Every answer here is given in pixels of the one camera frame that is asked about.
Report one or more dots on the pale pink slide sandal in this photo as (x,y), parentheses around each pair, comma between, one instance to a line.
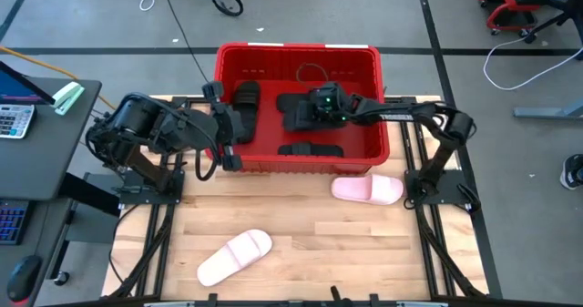
(364,188)
(232,257)

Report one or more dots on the black computer mouse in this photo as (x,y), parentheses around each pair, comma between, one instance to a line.
(23,277)

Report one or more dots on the black slide sandal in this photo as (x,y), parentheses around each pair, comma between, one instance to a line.
(314,150)
(287,102)
(249,97)

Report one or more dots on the red plastic bin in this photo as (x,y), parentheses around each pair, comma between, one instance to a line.
(273,65)

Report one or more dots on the black table-level camera mount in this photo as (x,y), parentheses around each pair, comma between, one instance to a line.
(339,298)

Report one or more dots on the grey calculator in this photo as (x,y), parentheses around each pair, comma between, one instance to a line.
(13,121)

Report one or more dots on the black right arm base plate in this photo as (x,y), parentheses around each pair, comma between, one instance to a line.
(448,191)

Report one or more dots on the person's shoe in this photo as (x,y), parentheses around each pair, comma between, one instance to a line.
(573,172)

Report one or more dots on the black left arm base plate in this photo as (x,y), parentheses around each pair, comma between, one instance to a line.
(155,195)

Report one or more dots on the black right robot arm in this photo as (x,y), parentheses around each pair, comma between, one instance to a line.
(451,129)

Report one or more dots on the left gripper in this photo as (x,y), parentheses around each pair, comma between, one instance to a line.
(230,127)

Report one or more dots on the white tape strip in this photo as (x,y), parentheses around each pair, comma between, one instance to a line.
(346,46)
(265,44)

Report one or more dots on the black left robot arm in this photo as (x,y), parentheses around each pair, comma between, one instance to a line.
(136,120)

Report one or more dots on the grey desk foot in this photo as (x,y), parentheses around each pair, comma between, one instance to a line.
(546,112)

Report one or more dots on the black aluminium table frame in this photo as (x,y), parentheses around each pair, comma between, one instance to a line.
(159,252)

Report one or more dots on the black desk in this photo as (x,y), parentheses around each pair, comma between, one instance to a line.
(45,152)

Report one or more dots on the backlit black keyboard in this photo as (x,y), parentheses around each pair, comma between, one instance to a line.
(11,222)

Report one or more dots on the black chair base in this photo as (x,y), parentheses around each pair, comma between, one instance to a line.
(565,6)

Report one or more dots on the mint green stapler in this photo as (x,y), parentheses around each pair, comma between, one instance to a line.
(67,97)

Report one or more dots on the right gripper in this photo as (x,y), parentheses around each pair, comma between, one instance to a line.
(328,104)

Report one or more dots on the laptop with blue screen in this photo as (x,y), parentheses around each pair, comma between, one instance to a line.
(18,88)

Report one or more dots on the red and black cart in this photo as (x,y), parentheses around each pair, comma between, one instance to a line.
(510,2)

